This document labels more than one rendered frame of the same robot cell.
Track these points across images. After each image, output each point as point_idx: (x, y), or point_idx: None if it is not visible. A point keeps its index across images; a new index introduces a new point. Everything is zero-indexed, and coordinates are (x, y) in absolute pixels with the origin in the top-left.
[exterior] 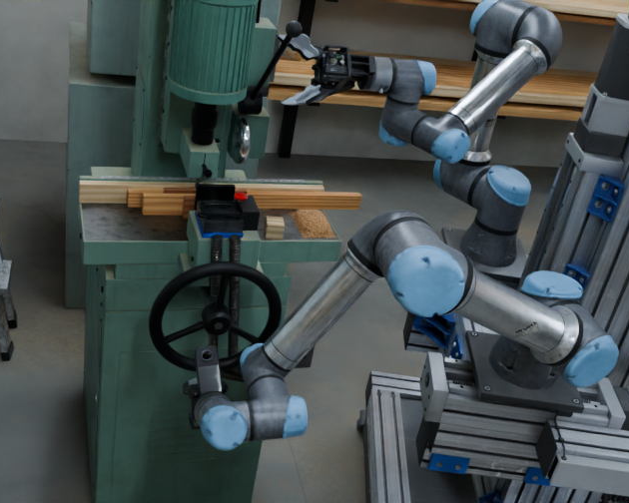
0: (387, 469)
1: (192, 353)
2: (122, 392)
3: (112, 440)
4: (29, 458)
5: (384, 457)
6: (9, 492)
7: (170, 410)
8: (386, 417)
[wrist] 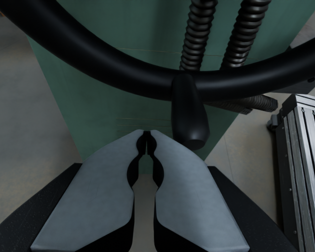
0: None
1: (159, 57)
2: (76, 95)
3: (82, 134)
4: (59, 119)
5: None
6: (39, 141)
7: (134, 117)
8: (312, 132)
